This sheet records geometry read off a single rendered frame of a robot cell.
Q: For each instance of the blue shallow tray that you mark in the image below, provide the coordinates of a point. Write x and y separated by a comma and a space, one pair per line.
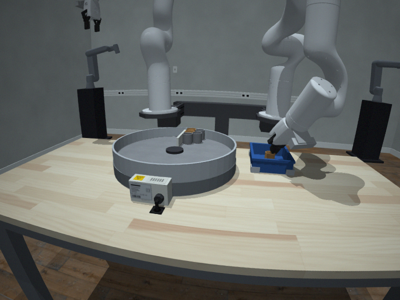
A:
283, 159

